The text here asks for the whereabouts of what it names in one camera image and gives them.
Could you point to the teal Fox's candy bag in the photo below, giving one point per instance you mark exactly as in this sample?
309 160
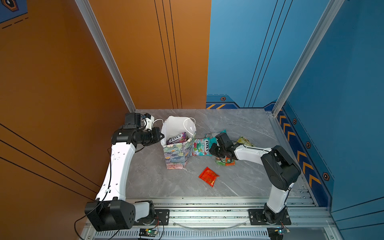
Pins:
201 147

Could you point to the right green circuit board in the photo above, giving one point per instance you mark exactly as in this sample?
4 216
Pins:
281 232

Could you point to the aluminium corner post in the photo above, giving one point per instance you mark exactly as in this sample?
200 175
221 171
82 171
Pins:
101 42
318 34

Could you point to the left green circuit board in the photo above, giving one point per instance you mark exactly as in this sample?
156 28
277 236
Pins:
148 234

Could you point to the floral paper gift bag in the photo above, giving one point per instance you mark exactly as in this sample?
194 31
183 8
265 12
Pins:
176 155

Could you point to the right aluminium corner post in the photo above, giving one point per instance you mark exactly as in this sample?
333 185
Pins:
318 34

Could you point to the green circuit board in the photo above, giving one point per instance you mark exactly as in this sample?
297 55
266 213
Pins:
148 234
281 232

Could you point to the red small snack packet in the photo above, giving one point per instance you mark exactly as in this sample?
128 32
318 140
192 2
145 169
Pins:
209 176

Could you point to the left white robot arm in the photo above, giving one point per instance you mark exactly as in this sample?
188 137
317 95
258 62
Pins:
110 211

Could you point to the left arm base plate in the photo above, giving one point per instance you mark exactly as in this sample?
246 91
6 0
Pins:
160 215

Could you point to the left aluminium corner post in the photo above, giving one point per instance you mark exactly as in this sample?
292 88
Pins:
101 42

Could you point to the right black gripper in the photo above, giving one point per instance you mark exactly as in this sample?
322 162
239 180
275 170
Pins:
213 148

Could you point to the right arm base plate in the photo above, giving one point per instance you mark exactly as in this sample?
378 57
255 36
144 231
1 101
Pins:
268 217

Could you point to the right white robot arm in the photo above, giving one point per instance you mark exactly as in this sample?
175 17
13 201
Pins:
282 171

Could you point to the aluminium front rail frame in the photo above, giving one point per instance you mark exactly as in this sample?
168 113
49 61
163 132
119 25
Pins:
204 218

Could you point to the green orange snack packet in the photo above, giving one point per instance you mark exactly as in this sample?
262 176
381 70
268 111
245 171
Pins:
224 162

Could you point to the purple Fox's candy bag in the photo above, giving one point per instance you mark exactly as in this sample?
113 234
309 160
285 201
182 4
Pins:
181 138

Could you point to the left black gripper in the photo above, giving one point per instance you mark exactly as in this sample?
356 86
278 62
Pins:
155 132

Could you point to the yellow snack packet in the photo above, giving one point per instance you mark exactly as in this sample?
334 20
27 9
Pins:
244 141

